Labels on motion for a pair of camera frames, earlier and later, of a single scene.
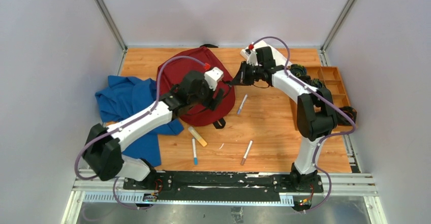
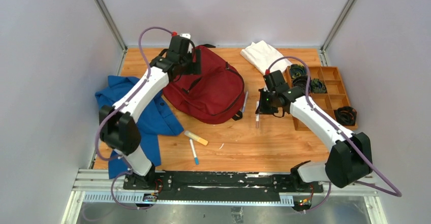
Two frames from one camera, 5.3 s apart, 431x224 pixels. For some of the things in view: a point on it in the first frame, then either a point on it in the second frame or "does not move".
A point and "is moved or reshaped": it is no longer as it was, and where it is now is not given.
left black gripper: (218, 97) to (195, 66)
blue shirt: (123, 96) does not move
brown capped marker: (246, 153) to (257, 116)
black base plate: (215, 186) does not move
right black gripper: (241, 77) to (263, 109)
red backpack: (174, 73) is moved or reshaped
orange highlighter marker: (197, 136) is moved or reshaped
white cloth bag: (274, 54) does not move
